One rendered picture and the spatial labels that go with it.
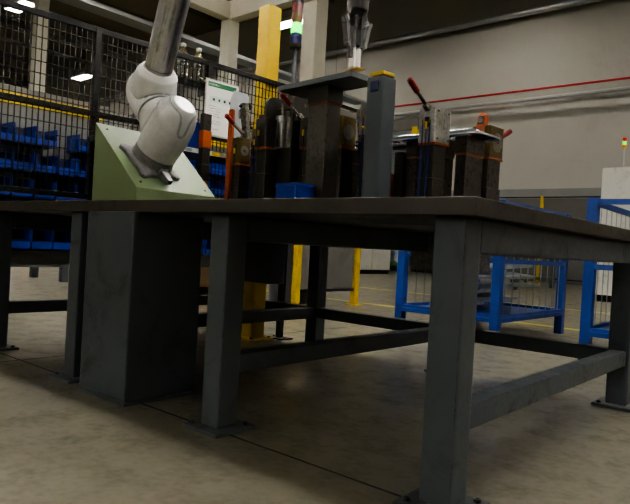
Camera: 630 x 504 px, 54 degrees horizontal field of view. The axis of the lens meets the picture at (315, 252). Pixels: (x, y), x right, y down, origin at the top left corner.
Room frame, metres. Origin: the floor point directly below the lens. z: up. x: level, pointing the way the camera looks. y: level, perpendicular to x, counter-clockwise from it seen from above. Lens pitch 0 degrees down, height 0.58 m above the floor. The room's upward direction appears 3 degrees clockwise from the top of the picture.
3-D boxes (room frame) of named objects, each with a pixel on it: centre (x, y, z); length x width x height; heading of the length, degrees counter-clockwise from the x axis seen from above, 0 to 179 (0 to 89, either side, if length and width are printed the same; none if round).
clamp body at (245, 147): (2.84, 0.37, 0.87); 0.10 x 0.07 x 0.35; 135
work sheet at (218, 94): (3.43, 0.57, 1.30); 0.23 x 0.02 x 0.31; 135
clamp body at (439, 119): (2.09, -0.37, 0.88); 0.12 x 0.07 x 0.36; 135
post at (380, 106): (2.06, -0.19, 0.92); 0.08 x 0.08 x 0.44; 45
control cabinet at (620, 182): (10.03, -5.24, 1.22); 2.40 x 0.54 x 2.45; 136
